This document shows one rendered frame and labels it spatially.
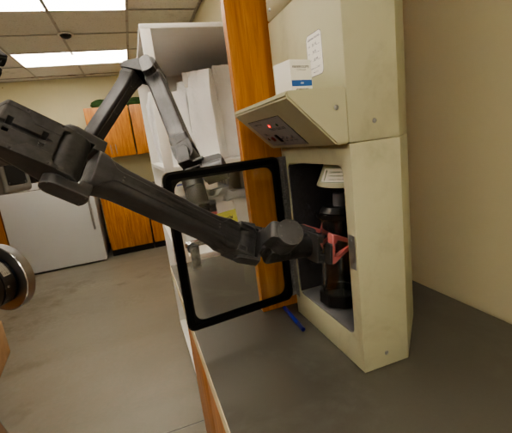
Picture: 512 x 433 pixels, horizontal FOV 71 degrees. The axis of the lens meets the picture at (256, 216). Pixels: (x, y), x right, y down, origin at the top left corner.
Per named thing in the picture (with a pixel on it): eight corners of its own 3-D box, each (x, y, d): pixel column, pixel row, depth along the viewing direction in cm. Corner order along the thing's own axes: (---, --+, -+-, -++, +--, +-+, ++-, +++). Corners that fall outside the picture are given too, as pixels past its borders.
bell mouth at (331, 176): (364, 173, 94) (363, 152, 92) (414, 178, 77) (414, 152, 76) (303, 184, 88) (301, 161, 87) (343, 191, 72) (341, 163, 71)
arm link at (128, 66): (141, 71, 127) (124, 49, 118) (171, 77, 122) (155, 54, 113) (71, 179, 116) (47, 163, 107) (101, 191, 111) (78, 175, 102)
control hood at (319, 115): (280, 147, 95) (276, 107, 93) (350, 143, 65) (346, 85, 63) (239, 152, 91) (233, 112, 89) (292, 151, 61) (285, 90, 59)
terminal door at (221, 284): (293, 297, 102) (277, 155, 93) (189, 333, 90) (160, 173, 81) (292, 296, 102) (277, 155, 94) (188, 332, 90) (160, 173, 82)
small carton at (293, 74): (296, 97, 73) (293, 65, 71) (313, 93, 68) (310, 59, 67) (276, 98, 70) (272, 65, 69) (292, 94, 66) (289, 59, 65)
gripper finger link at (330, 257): (341, 224, 86) (307, 229, 83) (360, 230, 80) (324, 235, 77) (341, 252, 88) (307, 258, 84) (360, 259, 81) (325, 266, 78)
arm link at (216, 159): (188, 162, 105) (174, 147, 98) (224, 149, 104) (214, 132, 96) (194, 198, 100) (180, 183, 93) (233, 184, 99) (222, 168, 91)
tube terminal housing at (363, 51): (370, 289, 112) (354, 21, 96) (459, 339, 82) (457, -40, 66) (297, 310, 105) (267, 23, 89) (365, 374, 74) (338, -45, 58)
